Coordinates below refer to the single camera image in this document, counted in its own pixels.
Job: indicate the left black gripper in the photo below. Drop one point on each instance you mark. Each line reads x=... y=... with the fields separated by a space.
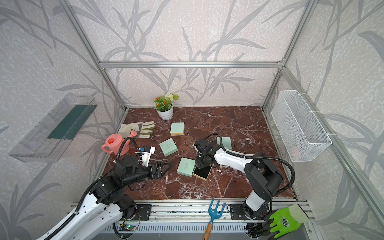
x=158 y=175

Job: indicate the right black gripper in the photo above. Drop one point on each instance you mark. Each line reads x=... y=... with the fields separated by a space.
x=198 y=164

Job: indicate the mint drawer jewelry box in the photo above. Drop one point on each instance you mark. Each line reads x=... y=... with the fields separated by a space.
x=188 y=167

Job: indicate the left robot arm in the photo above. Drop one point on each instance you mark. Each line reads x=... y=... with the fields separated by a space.
x=105 y=202

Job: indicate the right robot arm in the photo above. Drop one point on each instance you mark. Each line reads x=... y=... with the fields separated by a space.
x=263 y=175

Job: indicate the beige gardening gloves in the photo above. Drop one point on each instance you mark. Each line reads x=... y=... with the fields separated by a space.
x=143 y=130

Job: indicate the pink watering can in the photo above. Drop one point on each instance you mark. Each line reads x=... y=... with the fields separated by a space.
x=113 y=143

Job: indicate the blue hand rake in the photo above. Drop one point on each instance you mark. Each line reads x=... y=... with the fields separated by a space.
x=214 y=214

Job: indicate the potted plant white pot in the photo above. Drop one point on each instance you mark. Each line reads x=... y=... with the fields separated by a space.
x=164 y=105

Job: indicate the green work glove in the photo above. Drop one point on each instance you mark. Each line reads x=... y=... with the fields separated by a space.
x=284 y=221

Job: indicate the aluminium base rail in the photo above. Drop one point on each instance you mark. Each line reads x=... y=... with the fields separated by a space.
x=184 y=216

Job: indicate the white wire mesh basket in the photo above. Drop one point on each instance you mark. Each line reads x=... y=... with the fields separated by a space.
x=302 y=133

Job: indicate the clear plastic wall shelf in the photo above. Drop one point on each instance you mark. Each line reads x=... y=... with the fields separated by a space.
x=50 y=138

